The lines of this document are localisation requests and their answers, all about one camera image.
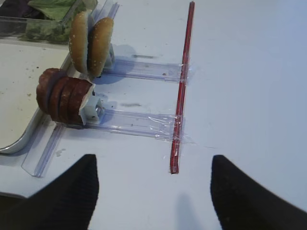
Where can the clear patty dispenser track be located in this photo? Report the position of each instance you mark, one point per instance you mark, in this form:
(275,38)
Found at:
(158,126)

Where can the sesame top bun back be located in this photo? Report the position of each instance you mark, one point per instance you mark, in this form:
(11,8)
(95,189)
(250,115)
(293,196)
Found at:
(99,46)

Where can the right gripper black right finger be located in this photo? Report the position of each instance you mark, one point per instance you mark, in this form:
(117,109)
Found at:
(241,203)

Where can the clear plastic lettuce container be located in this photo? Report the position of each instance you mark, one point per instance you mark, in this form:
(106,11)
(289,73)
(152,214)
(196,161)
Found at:
(39,20)

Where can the sesame bun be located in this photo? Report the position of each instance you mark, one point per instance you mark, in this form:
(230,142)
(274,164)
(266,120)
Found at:
(99,46)
(78,40)

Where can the front meat patty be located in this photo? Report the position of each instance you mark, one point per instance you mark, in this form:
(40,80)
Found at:
(47,81)

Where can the clear inner rail right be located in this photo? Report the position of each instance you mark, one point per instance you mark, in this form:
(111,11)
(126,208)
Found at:
(50,131)

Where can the green lettuce leaves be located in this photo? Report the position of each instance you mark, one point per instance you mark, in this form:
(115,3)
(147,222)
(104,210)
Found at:
(57,18)

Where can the metal serving tray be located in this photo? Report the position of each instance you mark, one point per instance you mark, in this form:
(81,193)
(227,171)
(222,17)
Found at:
(21,64)

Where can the sesame top bun front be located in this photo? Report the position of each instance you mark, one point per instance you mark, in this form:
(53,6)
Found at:
(78,40)

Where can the stacked meat patties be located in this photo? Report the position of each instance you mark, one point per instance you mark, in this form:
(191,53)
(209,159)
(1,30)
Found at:
(66,99)

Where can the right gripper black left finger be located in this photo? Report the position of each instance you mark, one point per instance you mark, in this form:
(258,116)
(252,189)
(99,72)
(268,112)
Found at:
(67,203)

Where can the clear top bun dispenser track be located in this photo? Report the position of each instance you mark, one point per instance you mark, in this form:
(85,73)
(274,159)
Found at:
(129,64)

